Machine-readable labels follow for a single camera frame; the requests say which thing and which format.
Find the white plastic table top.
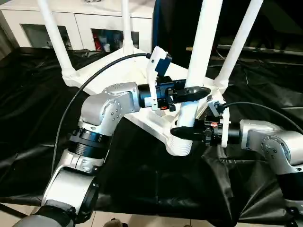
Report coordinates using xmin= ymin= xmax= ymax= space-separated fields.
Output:
xmin=62 ymin=46 xmax=232 ymax=157

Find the white plastic table leg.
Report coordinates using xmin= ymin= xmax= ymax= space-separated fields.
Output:
xmin=214 ymin=0 xmax=264 ymax=88
xmin=168 ymin=0 xmax=225 ymax=157
xmin=36 ymin=0 xmax=77 ymax=83
xmin=119 ymin=0 xmax=136 ymax=54

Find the black case with yellow label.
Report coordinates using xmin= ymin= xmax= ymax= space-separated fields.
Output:
xmin=152 ymin=0 xmax=220 ymax=63

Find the silver metal bar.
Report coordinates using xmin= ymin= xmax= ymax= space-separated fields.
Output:
xmin=217 ymin=44 xmax=303 ymax=55

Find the red fire extinguisher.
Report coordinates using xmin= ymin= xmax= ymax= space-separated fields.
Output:
xmin=93 ymin=33 xmax=102 ymax=51

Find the white cabinet with windows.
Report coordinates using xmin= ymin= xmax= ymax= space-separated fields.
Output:
xmin=0 ymin=0 xmax=154 ymax=53

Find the black mat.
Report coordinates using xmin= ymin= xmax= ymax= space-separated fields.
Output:
xmin=0 ymin=46 xmax=303 ymax=225

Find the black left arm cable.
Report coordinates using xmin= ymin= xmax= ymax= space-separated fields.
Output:
xmin=50 ymin=52 xmax=154 ymax=178

